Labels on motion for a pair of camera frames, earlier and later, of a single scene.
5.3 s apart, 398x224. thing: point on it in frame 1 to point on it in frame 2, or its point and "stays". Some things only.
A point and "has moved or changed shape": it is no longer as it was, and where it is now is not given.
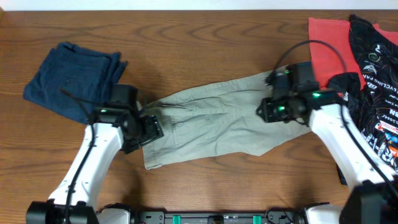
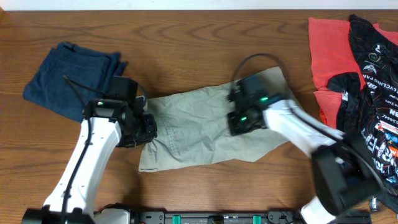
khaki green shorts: (216, 122) has moved or changed shape
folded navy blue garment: (74, 81) stays
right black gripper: (266, 110) to (234, 109)
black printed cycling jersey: (374, 104) stays
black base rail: (279, 216) stays
